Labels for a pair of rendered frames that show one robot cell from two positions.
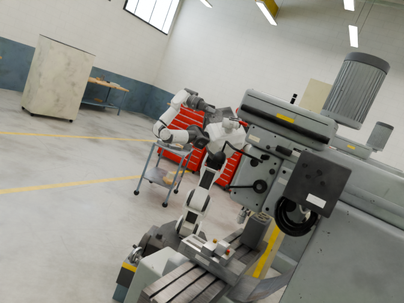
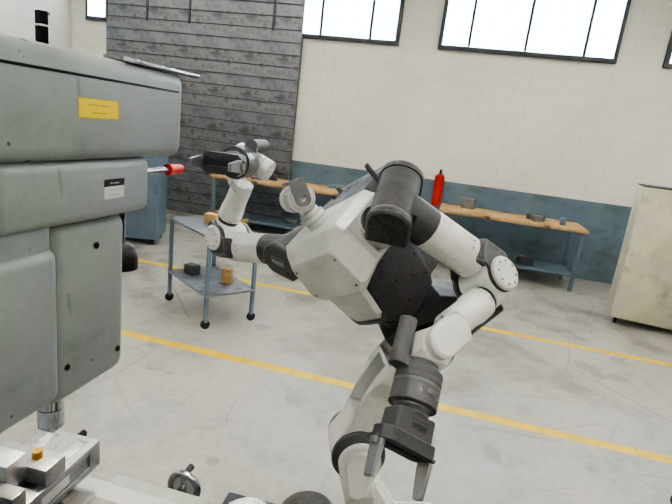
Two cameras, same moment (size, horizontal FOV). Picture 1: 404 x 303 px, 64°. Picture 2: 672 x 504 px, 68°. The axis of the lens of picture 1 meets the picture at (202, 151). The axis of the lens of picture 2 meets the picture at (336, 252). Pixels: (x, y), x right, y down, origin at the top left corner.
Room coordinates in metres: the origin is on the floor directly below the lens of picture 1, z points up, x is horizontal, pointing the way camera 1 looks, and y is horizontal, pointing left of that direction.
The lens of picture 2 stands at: (2.05, -1.28, 1.83)
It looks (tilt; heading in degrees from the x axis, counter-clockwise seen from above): 14 degrees down; 78
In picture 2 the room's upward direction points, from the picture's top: 7 degrees clockwise
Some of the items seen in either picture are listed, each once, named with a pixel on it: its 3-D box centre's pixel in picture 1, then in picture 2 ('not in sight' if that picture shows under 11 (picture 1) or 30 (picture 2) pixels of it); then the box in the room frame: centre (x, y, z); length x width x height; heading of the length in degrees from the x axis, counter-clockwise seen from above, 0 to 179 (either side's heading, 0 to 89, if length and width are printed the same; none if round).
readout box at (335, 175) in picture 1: (316, 183); not in sight; (1.30, -0.48, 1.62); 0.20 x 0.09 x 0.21; 66
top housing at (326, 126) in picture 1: (287, 119); (36, 100); (1.72, -0.35, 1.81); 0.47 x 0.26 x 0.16; 66
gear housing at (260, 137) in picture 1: (282, 145); (24, 181); (1.71, -0.38, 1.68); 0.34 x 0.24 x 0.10; 66
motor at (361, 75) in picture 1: (353, 91); not in sight; (1.62, -0.57, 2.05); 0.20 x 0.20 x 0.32
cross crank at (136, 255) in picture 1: (140, 258); (178, 494); (1.93, 0.12, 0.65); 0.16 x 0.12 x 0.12; 66
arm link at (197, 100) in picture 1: (202, 106); (231, 163); (2.03, 0.10, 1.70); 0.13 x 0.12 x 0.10; 156
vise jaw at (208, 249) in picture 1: (211, 247); (26, 462); (1.64, -0.24, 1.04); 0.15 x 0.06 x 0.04; 159
